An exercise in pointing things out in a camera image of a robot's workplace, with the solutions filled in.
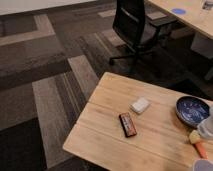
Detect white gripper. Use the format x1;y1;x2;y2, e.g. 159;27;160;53
189;117;213;144

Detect orange pepper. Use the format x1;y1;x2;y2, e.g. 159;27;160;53
195;142;208;159

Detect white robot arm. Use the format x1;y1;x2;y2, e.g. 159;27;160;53
189;106;213;144

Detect blue ceramic bowl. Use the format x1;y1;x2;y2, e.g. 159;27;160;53
176;96;210;129

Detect white cup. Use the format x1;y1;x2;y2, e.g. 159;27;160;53
192;159;213;171

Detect white small box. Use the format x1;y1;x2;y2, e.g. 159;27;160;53
130;97;150;114

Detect brown snack bar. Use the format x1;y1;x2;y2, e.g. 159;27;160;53
119;113;137;137

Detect wooden background desk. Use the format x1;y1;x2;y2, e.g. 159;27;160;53
148;0;213;39

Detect black office chair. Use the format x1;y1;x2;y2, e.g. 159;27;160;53
113;0;175;63

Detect blue round disc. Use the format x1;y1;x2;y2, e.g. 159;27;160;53
171;8;186;15

